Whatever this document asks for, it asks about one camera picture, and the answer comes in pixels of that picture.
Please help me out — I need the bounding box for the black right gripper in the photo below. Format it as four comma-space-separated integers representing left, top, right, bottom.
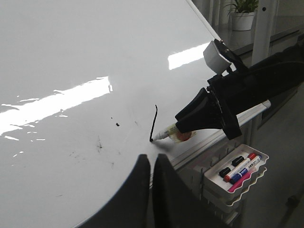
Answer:
175, 36, 304, 139

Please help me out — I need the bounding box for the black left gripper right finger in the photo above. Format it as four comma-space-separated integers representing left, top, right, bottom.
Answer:
152, 154, 228, 228

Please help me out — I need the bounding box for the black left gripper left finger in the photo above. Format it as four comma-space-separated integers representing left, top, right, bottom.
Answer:
79, 154, 151, 228

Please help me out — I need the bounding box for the white black-tipped whiteboard marker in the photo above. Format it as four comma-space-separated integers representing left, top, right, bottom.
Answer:
150, 124, 196, 143

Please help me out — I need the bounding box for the white whiteboard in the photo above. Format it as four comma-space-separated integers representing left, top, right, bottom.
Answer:
0, 0, 272, 228

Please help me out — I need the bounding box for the white plastic marker tray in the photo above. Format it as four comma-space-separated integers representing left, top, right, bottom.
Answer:
202, 144, 269, 225

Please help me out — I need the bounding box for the black-capped marker in tray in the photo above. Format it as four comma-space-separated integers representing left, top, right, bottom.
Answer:
219, 167, 231, 178
231, 156, 245, 167

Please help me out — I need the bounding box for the red-capped marker in tray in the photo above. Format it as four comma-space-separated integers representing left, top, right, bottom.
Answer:
223, 153, 256, 182

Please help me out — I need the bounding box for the pink marker in tray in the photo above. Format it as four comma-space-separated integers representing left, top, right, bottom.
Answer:
228, 167, 257, 193

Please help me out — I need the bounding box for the blue-capped marker in tray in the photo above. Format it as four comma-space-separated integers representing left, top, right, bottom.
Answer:
229, 155, 262, 184

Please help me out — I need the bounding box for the potted green plant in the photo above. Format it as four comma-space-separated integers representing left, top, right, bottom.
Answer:
225, 0, 259, 31

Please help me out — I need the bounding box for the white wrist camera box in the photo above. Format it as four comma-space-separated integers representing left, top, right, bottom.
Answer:
203, 39, 232, 75

